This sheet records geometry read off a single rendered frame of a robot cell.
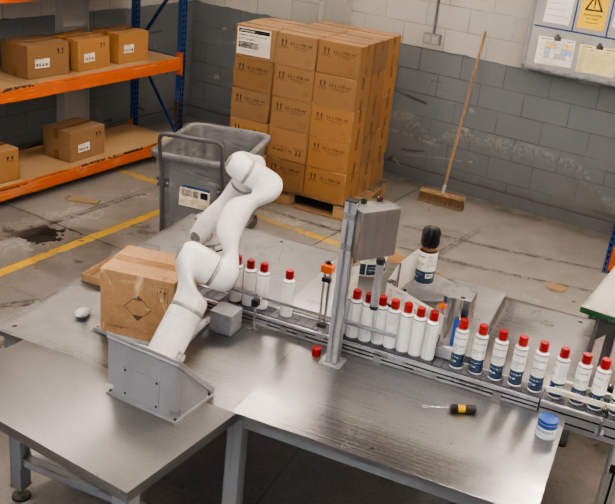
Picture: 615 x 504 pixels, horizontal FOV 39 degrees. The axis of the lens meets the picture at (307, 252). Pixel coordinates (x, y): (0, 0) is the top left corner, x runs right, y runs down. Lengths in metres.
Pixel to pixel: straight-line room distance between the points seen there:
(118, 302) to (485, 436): 1.43
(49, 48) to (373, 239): 4.32
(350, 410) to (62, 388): 1.01
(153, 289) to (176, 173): 2.52
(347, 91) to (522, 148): 1.83
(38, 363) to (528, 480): 1.75
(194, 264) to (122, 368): 0.43
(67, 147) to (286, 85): 1.85
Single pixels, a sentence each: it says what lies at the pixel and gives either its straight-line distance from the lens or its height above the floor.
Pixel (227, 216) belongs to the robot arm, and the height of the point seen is 1.40.
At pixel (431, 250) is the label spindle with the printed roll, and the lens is 3.89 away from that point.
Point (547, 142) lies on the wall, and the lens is 7.70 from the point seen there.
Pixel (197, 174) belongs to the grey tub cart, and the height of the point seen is 0.69.
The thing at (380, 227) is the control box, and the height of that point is 1.41.
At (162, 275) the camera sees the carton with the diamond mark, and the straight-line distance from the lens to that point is 3.31.
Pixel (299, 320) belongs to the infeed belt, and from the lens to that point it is 3.56.
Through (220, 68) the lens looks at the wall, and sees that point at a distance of 9.24.
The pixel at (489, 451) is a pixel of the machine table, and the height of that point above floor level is 0.83.
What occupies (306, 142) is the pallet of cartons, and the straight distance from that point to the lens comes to 6.95.
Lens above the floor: 2.56
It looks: 24 degrees down
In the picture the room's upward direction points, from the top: 6 degrees clockwise
